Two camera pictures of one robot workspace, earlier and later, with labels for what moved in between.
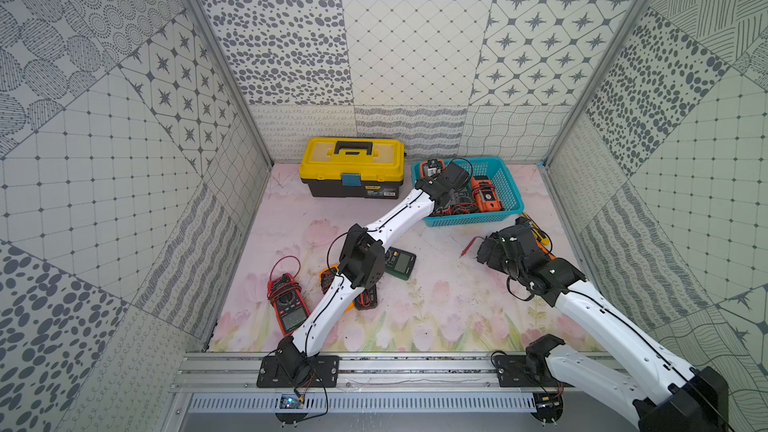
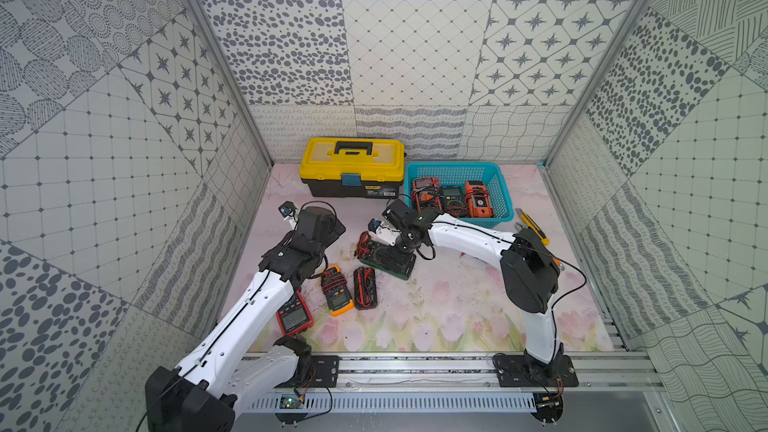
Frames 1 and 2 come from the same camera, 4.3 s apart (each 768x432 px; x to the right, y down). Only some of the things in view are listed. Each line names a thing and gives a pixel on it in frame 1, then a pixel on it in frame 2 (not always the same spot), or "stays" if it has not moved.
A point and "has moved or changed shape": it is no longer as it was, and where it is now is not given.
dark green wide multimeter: [399, 263] stays
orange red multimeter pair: [431, 168] has moved or changed shape
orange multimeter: [485, 194] has moved or changed shape
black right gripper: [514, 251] → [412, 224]
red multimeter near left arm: [292, 309] stays
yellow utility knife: [537, 232] stays
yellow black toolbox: [353, 167] stays
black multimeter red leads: [368, 299] stays
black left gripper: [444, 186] → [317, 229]
